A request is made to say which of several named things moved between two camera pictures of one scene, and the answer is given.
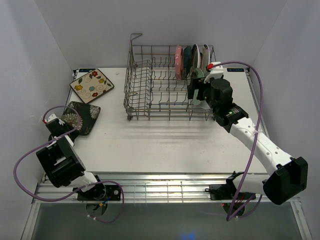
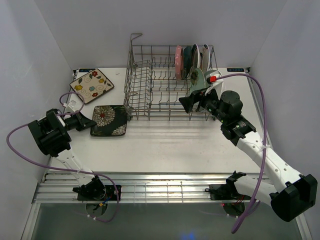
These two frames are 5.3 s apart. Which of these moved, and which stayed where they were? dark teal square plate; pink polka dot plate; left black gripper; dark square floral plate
Moved: left black gripper; dark square floral plate
Stayed: pink polka dot plate; dark teal square plate
